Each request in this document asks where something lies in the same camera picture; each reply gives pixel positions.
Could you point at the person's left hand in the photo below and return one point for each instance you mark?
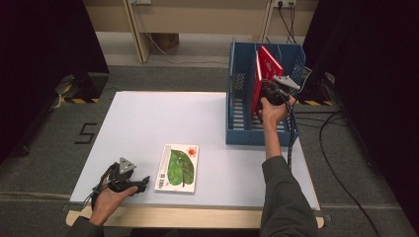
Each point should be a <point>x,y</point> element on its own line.
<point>107,205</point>

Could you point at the white wall socket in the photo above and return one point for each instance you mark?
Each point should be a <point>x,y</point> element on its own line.
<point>285,2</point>

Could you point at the blue plastic file rack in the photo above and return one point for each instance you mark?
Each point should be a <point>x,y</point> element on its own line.
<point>240,135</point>

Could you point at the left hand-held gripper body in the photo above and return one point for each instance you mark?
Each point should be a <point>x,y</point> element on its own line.
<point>120,179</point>

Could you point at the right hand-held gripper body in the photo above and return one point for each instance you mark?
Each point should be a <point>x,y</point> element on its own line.
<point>278,97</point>

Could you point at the red picture book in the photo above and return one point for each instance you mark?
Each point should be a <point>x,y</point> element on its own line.
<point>268,64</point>

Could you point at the brown cardboard box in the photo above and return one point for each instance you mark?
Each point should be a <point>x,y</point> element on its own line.
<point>166,41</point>

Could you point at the black curtain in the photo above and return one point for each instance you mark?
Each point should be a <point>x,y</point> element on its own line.
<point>39,65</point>
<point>378,82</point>

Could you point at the black stand base striped tape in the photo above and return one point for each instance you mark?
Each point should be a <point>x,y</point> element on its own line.
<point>85,87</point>
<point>313,95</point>

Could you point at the white book with green leaf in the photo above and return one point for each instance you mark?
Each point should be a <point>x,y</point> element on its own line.
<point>179,168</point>

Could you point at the beige wooden furniture frame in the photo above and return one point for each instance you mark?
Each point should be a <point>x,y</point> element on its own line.
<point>204,19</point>

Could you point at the person's right hand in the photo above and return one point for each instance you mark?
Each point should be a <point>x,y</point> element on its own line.
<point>275,115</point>

